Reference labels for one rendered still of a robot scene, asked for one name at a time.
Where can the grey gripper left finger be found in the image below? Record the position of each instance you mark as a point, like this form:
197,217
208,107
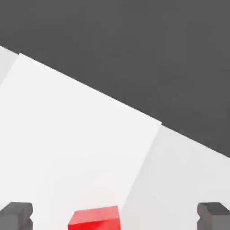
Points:
15,216

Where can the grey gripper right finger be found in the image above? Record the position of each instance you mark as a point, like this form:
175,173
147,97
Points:
214,217

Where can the small red cube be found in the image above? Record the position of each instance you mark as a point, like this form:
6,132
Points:
94,219

